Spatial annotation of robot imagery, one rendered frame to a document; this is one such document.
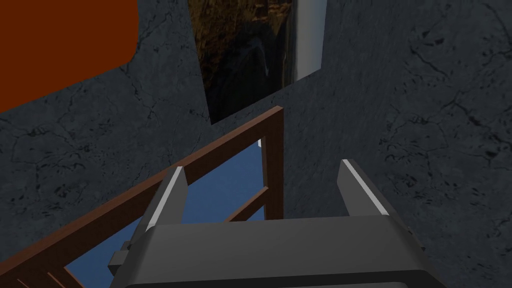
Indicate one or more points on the dark landscape wall picture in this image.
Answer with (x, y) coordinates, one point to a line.
(244, 52)

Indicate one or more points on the brown wooden window frame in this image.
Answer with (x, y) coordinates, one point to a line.
(224, 150)

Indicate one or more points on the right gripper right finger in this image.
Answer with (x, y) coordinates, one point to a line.
(362, 196)

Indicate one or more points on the orange-red rounded panel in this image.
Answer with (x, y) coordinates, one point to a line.
(60, 40)

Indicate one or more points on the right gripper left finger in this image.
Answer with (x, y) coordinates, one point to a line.
(168, 198)

